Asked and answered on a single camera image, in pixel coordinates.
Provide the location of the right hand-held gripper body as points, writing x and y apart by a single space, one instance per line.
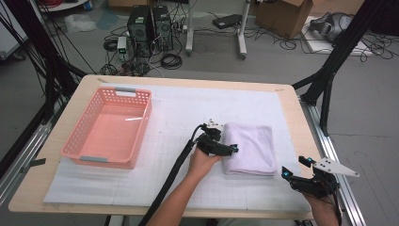
316 183

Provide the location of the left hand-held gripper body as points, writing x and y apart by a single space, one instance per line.
210 141

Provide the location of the lilac patterned towel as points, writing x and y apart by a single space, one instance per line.
251 147

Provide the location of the pink plastic basket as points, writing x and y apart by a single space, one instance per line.
109 135

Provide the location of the person's right hand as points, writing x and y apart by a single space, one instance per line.
320 204

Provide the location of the person's left hand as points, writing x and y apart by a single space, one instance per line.
204 163

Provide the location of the white gridded mat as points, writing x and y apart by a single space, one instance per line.
125 185

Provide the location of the white floor board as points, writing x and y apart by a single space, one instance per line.
316 45

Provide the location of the black flat device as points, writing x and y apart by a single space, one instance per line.
226 21

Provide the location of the black computer tower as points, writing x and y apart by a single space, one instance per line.
140 31
163 28

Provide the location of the small white power box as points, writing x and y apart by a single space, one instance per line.
122 47

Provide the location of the large cardboard box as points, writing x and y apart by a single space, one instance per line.
282 17

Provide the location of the clear plastic bag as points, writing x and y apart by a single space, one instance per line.
80 22

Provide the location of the white round table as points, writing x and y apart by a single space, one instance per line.
62 5

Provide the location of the white cabinet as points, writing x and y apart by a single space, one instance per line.
9 37

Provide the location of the aluminium rail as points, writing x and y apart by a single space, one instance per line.
332 147
25 153

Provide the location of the black frame strut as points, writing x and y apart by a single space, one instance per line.
338 47
40 47

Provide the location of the grey metal bracket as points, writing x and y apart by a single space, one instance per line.
34 163

